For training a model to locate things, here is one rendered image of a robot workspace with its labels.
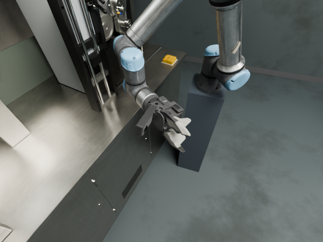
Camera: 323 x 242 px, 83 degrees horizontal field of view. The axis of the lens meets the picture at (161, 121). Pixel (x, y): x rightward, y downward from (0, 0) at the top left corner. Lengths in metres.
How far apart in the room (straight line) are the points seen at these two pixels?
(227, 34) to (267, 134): 1.64
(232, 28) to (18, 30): 0.97
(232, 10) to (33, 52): 0.99
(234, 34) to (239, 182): 1.35
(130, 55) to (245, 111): 1.93
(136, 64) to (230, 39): 0.35
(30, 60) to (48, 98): 0.22
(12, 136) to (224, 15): 0.94
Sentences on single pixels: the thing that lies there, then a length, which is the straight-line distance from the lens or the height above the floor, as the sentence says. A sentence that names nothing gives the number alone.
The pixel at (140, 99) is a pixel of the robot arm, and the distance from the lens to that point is 0.65.
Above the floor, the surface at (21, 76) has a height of 0.99.
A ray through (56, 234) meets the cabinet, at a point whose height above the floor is 0.71.
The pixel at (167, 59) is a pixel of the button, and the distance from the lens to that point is 1.26.
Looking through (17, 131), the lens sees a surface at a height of 0.95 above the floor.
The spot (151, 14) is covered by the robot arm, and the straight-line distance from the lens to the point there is 0.73.
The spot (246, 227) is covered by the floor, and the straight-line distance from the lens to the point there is 1.72.
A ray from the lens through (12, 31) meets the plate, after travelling 1.18.
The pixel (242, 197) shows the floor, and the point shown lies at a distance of 1.78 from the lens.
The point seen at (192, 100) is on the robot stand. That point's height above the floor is 0.85.
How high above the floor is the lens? 1.57
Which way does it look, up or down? 50 degrees down
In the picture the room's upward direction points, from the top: straight up
